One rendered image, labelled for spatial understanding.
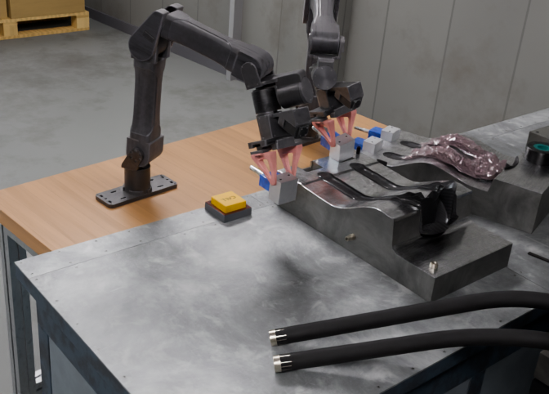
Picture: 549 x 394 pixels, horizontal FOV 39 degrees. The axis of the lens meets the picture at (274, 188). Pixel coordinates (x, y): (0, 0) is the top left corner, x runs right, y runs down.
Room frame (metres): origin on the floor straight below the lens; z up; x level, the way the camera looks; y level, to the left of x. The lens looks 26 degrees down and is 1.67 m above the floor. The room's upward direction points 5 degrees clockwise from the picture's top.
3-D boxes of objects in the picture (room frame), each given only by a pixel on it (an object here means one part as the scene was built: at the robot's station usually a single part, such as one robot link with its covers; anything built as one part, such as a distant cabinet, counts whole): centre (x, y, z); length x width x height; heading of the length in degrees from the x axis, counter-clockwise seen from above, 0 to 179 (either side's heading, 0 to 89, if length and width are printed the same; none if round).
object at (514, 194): (1.88, -0.48, 0.86); 0.50 x 0.26 x 0.11; 58
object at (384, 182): (1.60, -0.26, 0.92); 0.35 x 0.16 x 0.09; 41
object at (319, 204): (1.58, -0.26, 0.87); 0.50 x 0.26 x 0.14; 41
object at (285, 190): (1.54, 0.01, 0.93); 0.13 x 0.05 x 0.05; 42
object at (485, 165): (1.88, -0.47, 0.90); 0.26 x 0.18 x 0.08; 58
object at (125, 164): (1.68, 0.32, 0.90); 0.09 x 0.06 x 0.06; 160
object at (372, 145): (1.97, -0.21, 0.86); 0.13 x 0.05 x 0.05; 58
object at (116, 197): (1.68, 0.33, 0.84); 0.20 x 0.07 x 0.08; 137
